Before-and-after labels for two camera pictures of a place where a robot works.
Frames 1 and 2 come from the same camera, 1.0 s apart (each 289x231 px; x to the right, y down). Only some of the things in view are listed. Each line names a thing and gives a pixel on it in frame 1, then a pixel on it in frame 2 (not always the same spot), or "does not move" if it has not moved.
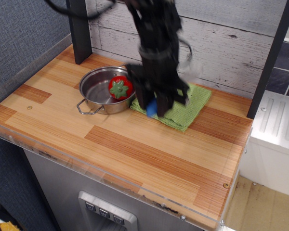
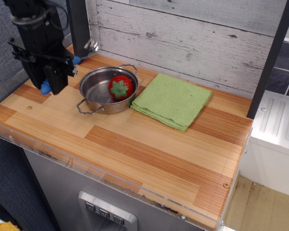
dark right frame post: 272,57 does not move
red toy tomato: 120,87 does not move
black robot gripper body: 161,74 -> 40,43
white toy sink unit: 271,158 does not move
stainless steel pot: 94,86 does not move
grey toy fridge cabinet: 79,199 does not move
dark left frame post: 79,29 does not move
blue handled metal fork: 151,108 -> 91,47
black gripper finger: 164,101 -> 57,78
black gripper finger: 143,94 -> 37,72
